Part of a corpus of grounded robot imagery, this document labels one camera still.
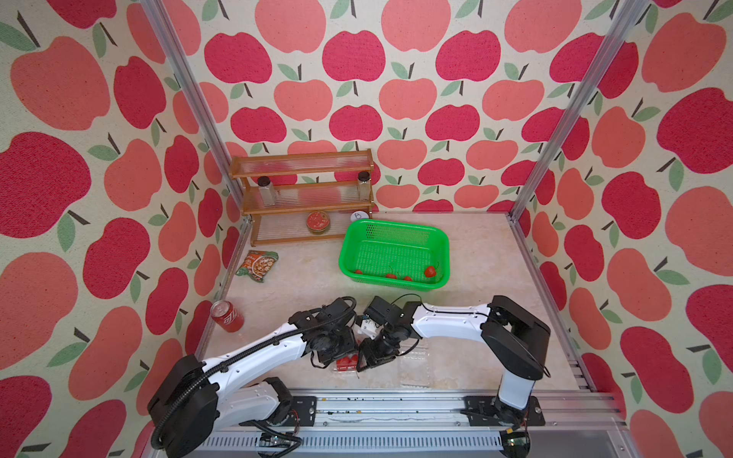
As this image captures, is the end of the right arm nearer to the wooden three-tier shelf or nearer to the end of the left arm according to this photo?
the end of the left arm

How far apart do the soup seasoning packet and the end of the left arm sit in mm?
427

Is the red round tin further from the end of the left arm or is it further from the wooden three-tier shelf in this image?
the end of the left arm

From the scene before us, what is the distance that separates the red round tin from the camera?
1155 millimetres

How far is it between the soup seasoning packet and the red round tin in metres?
0.18

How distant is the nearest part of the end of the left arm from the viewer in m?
0.58

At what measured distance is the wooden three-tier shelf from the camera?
40.5 inches

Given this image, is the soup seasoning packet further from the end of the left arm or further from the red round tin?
the end of the left arm
